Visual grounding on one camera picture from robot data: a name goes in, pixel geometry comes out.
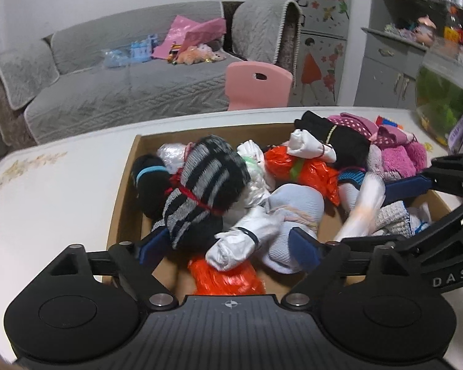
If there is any white bag bundle red band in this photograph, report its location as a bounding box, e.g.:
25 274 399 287
287 129 337 163

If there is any grey sock bundle clear wrap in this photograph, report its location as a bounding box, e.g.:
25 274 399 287
156 142 194 174

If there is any flower-printed refrigerator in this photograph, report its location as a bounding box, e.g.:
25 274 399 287
255 0 352 107

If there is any cardboard box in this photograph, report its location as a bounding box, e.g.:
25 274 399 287
107 121 463 305

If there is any long white bag roll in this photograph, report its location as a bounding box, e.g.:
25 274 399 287
334 171 389 246

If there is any light blue sock bundle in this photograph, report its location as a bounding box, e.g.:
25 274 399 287
255 183 325 274

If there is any orange plush toy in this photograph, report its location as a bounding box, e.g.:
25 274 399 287
173 44 227 66

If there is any fluffy pink sock bundle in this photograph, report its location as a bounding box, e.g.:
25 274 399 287
370 125 428 182

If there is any blue orange toy block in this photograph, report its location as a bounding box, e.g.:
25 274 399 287
376 115 404 129

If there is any clear plastic bag bundle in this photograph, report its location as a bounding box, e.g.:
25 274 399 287
237 141 273 209

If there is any pink teapot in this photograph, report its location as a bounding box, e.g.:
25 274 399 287
416 15 438 43

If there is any white bag bundle black band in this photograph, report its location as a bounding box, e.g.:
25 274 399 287
204 206 282 273

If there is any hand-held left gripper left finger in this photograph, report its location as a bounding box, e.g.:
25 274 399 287
48 227 179 311

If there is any glass fish bowl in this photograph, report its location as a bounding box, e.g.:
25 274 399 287
414 42 463 148

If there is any striped black grey sock bundle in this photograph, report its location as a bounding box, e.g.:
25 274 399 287
150 135 252 251

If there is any pink plastic bag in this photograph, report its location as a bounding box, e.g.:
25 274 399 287
152 15 227 61

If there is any orange bag bundle green band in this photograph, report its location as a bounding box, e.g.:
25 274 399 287
264 144 342 206

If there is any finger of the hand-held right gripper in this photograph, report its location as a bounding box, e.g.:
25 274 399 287
340 198 463 267
386 153 463 203

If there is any pink dotted sock bundle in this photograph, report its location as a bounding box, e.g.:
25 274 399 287
327 113 379 142

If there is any grey cabinet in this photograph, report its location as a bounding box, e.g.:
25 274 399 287
353 0 463 111

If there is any black sock bundle blue band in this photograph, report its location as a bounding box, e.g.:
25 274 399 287
133 154 178 220

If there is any orange drink bottle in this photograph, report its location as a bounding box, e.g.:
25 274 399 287
444 6 463 44

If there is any white grey sock bundle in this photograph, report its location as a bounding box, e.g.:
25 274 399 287
372 200 433 238

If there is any pink chair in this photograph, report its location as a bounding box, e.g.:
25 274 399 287
224 61 294 112

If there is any orange plastic bag bundle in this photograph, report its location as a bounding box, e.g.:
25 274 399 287
187 258 266 297

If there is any blue toy castle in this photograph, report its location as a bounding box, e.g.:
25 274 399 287
102 34 159 68

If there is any white desktop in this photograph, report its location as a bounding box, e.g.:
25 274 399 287
0 106 463 317

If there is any blue and grey sock bundle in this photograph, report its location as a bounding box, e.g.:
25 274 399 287
337 166 368 186

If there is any grey sofa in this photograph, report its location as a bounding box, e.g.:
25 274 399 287
0 0 304 151

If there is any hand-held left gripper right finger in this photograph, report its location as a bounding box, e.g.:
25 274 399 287
280 227 423 311

